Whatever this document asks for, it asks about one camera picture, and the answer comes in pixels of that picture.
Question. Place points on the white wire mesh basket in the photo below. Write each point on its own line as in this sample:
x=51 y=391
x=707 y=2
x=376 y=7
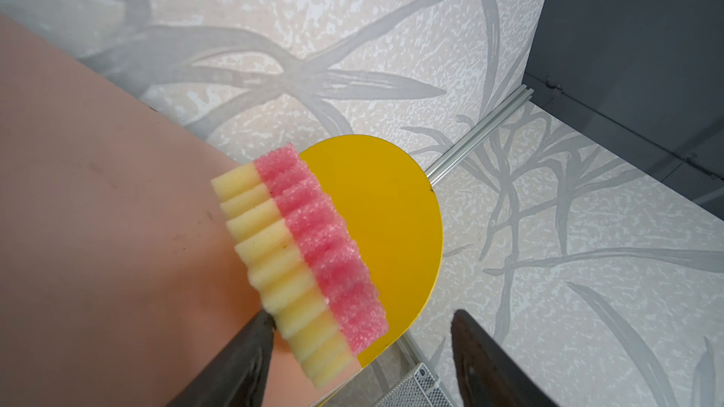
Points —
x=419 y=388

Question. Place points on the yellow shelf with coloured boards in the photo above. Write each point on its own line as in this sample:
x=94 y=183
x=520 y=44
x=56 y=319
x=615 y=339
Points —
x=119 y=281

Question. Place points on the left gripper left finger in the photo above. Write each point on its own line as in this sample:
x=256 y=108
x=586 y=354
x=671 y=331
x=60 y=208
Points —
x=238 y=374

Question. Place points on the pink smiley sponge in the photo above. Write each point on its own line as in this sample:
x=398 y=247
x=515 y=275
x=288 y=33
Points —
x=302 y=261

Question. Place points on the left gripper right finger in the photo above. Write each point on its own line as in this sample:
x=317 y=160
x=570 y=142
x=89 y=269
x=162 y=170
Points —
x=486 y=375

